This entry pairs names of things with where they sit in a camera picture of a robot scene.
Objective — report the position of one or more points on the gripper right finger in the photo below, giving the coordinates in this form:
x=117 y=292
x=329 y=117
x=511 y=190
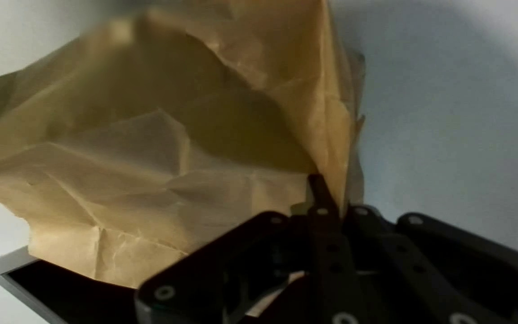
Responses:
x=439 y=270

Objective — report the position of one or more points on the brown paper bag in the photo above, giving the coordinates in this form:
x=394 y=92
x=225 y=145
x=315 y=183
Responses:
x=160 y=135

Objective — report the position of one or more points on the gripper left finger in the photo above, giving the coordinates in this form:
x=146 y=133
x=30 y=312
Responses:
x=322 y=252

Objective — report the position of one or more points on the grey trash chute opening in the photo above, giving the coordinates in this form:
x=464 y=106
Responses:
x=52 y=292

